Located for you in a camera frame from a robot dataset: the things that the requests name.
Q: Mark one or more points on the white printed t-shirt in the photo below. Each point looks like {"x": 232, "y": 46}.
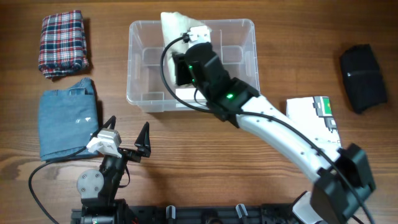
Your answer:
{"x": 315, "y": 115}

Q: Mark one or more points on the red blue plaid cloth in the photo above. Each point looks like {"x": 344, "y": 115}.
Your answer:
{"x": 63, "y": 48}

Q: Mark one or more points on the folded blue denim jeans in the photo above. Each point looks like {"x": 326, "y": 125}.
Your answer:
{"x": 66, "y": 120}

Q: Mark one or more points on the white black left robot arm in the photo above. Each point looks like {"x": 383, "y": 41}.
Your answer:
{"x": 98, "y": 188}

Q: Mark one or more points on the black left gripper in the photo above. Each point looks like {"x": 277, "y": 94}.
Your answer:
{"x": 142, "y": 142}

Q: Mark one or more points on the black cloth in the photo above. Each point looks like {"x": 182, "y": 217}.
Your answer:
{"x": 362, "y": 78}

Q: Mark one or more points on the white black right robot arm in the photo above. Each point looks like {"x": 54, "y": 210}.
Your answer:
{"x": 342, "y": 179}

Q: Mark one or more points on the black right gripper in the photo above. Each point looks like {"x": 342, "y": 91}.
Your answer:
{"x": 183, "y": 65}

